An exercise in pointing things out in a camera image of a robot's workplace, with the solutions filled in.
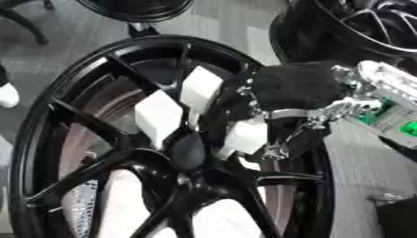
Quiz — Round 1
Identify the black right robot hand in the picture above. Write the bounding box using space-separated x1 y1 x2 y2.
215 60 351 162

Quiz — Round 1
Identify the black spoked wheel with tyre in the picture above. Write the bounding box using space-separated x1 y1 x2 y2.
267 0 417 67

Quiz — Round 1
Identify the black wheel rim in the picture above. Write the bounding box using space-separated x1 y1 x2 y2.
74 0 195 23

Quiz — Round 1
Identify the black box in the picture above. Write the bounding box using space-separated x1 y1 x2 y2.
372 198 417 238

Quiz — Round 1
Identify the black chair base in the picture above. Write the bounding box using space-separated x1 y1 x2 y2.
0 0 58 46

